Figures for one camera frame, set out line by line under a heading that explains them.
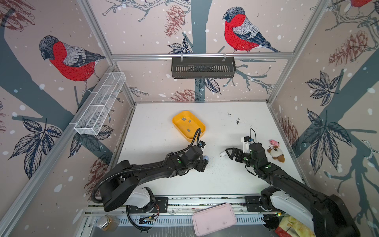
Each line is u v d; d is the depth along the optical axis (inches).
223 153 34.8
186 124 42.2
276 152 35.5
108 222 24.1
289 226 25.9
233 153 29.9
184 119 43.4
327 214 15.7
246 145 30.6
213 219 26.8
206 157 34.2
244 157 29.3
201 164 28.7
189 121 42.6
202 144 29.3
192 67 42.1
